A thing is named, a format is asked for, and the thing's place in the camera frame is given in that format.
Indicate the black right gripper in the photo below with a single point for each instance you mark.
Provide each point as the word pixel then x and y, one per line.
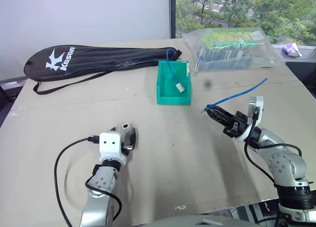
pixel 237 125

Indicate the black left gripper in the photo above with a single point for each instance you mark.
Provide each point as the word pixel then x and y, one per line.
pixel 127 148

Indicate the small white coupler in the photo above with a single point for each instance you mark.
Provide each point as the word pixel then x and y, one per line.
pixel 126 127

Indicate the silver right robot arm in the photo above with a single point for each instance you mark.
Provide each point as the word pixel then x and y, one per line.
pixel 284 162

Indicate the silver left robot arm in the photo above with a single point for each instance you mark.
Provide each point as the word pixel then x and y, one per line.
pixel 97 207

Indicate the green plastic bin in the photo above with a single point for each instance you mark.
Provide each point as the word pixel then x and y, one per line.
pixel 164 93

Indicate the clear bag of capped tubes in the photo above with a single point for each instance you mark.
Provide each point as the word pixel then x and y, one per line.
pixel 229 49

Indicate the black Kason racket bag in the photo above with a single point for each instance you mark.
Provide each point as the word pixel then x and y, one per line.
pixel 98 58

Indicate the small green sticker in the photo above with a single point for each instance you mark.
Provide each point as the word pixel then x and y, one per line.
pixel 180 207

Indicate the dark window sill ledge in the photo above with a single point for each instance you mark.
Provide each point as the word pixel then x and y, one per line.
pixel 301 64

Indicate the purple white crumpled packet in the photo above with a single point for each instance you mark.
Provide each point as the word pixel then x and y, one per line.
pixel 291 49

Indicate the dark low cabinet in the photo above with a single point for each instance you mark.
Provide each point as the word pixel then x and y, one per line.
pixel 7 93

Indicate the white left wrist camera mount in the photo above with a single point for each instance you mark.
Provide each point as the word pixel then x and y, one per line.
pixel 109 144

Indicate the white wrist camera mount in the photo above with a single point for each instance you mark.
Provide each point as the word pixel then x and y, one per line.
pixel 109 144
pixel 258 108

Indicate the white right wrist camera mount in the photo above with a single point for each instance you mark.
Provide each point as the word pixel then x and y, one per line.
pixel 258 108

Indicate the grey window frame post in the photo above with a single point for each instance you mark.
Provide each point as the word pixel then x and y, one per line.
pixel 172 13

